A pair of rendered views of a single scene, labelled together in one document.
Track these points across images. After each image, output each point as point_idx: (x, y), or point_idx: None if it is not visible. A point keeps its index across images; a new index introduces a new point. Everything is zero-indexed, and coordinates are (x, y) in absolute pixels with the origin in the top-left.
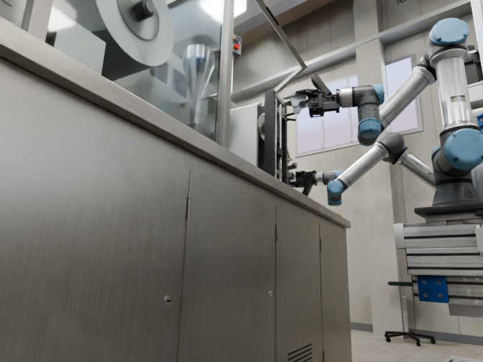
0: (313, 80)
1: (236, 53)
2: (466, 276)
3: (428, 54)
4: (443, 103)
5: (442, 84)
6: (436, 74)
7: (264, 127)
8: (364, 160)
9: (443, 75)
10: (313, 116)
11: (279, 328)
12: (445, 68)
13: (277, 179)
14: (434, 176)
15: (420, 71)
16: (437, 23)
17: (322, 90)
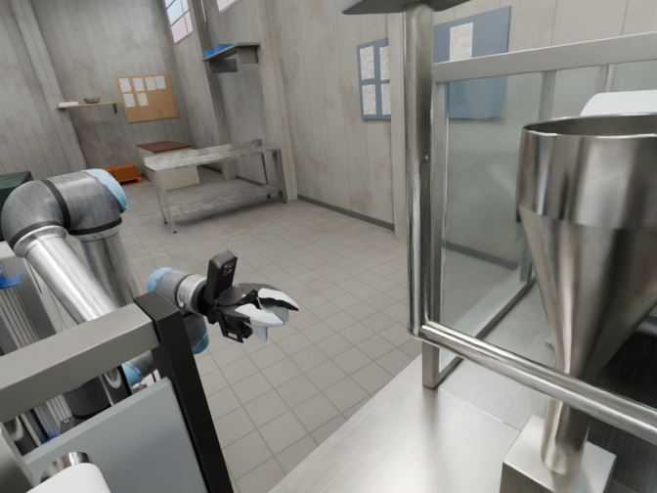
0: (236, 264)
1: (377, 12)
2: None
3: (85, 213)
4: (133, 291)
5: (126, 265)
6: (111, 249)
7: (231, 483)
8: None
9: (124, 253)
10: (238, 339)
11: None
12: (122, 244)
13: (341, 425)
14: (106, 396)
15: (64, 236)
16: (109, 175)
17: (235, 285)
